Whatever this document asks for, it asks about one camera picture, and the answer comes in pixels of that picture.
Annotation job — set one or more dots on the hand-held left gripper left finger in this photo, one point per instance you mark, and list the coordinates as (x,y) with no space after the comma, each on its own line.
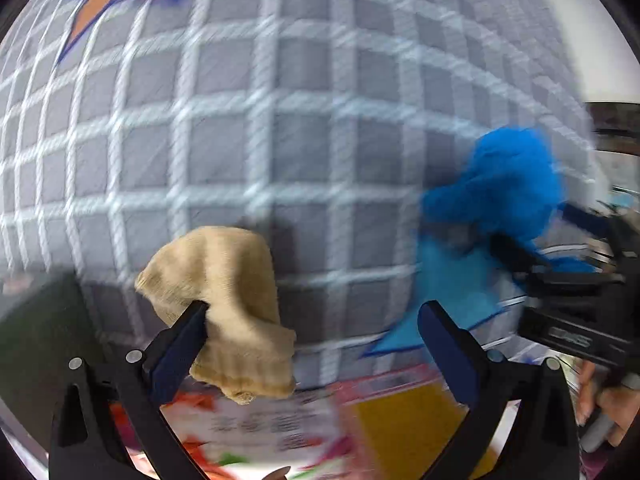
(180,345)

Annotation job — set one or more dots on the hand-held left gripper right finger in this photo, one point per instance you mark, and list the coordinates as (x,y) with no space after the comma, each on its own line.
(447,345)

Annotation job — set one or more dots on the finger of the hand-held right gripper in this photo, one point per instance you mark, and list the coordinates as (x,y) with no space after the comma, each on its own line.
(587,217)
(515,255)

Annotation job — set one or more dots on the blue fluffy cloth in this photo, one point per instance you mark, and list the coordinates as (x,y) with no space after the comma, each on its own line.
(505,185)

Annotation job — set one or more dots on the beige sock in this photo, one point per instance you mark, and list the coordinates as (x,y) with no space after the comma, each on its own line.
(225,280)

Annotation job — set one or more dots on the white storage box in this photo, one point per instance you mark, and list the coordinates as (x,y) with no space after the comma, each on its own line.
(40,320)

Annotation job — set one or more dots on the person's right hand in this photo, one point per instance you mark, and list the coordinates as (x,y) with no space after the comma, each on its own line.
(612,405)

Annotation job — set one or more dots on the grey checked star blanket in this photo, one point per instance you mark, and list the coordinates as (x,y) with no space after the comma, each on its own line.
(300,135)

